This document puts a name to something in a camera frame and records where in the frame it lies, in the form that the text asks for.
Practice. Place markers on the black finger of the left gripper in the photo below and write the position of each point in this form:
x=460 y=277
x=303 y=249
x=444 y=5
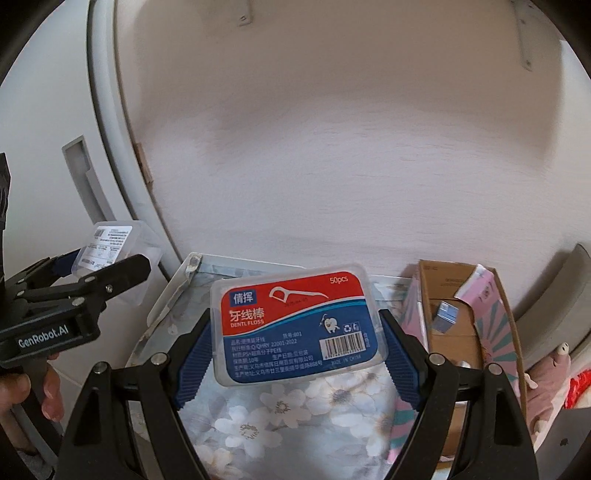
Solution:
x=111 y=281
x=47 y=271

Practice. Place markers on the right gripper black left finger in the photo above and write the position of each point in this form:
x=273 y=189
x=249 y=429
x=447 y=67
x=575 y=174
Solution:
x=99 y=442

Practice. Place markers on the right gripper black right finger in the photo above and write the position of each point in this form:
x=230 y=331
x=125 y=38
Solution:
x=494 y=442

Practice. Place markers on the clear cotton swab box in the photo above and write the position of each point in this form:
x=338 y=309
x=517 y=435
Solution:
x=113 y=241

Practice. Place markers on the small blue box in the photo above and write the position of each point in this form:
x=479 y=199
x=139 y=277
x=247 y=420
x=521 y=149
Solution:
x=446 y=317

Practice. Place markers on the red blue dental floss box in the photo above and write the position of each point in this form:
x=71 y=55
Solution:
x=300 y=324

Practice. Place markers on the person's left hand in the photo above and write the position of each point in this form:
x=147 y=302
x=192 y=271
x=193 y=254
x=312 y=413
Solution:
x=32 y=408

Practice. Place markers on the grey laptop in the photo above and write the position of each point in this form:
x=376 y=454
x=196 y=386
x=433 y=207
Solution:
x=563 y=441

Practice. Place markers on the pink plush toy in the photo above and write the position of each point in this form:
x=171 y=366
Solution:
x=543 y=382

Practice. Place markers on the red cloth item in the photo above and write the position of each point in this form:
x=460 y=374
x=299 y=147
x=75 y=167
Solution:
x=578 y=395

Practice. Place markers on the pink cardboard box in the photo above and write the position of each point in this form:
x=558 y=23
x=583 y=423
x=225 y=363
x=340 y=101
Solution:
x=485 y=332

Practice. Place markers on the blue floral bed sheet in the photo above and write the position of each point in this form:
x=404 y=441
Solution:
x=346 y=426

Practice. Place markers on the grey recessed door handle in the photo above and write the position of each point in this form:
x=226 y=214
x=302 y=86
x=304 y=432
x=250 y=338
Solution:
x=86 y=182

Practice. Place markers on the white wall mount plate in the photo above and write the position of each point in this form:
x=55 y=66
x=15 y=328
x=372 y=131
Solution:
x=243 y=12

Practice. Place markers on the white wall bracket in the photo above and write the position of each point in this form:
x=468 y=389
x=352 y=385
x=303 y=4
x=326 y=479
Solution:
x=523 y=11

